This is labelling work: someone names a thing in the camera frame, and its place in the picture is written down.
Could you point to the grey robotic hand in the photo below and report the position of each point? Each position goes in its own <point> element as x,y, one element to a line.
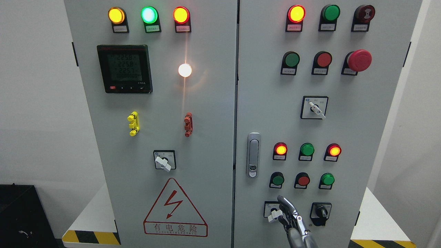
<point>297,233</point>

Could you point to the silver cabinet door handle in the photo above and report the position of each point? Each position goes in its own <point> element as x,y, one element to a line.
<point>253,148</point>

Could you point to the right grey cabinet door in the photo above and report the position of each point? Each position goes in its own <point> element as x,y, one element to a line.
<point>270,103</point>

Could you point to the grey cabinet door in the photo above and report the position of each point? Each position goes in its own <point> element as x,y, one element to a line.
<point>270,103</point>
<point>204,161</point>

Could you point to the left grey cabinet door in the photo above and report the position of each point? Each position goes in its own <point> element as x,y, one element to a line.
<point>204,161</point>

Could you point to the lower red push button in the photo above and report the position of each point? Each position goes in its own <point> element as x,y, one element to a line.
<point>302,181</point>

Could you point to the red push button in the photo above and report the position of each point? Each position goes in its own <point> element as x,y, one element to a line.
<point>302,181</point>
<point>321,63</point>

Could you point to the lower right green push button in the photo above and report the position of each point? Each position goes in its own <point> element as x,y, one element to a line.
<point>326,182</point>

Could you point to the lower green lamp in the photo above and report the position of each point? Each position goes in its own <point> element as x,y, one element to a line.
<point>306,152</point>

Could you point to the lit red lamp lower left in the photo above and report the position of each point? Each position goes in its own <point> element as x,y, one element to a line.
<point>280,151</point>

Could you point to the lit red lamp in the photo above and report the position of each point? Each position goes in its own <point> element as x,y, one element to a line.
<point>332,152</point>
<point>295,18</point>
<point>280,151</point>

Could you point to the lit red lamp lower right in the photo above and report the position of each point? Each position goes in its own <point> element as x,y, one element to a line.
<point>332,152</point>

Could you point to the red electric hazard warning sticker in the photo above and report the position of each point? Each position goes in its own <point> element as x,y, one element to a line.
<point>173,213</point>

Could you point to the upper green push button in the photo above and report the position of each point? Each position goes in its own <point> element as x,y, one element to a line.
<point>289,63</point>

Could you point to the upper red push button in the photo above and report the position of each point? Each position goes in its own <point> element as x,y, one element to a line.
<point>321,63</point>

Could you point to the red emergency stop button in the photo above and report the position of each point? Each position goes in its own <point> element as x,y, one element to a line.
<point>356,61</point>

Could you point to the white lit indicator lamp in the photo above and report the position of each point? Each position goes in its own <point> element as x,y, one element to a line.
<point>185,70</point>

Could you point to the white platform with hazard stripes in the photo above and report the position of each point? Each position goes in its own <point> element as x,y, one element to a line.
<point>95,227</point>

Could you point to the top right lit red lamp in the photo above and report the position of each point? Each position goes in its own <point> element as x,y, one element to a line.
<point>295,18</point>

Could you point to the top right green lamp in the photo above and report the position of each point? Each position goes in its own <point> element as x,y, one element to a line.
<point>328,18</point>

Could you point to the dark red buzzer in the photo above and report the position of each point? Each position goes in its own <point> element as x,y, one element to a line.
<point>362,18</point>

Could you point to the black digital power meter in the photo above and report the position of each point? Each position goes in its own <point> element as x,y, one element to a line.
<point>125,69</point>

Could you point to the orange lit indicator lamp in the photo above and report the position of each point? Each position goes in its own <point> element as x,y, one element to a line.
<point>182,20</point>

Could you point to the green lit indicator lamp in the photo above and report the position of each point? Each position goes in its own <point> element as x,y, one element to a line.
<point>150,18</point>

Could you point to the black box at left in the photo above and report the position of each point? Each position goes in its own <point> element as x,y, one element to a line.
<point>23,222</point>

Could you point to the yellow lit indicator lamp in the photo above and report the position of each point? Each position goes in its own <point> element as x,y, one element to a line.
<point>118,19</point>

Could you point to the black rotary selector switch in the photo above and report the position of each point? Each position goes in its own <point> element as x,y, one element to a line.
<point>319,213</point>

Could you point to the bottom white selector switch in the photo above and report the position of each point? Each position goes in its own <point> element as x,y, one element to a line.
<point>272,211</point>

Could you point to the upper right white selector switch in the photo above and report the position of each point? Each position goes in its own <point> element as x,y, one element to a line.
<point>314,107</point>

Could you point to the left door white selector switch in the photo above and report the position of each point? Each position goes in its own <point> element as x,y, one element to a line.
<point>164,159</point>

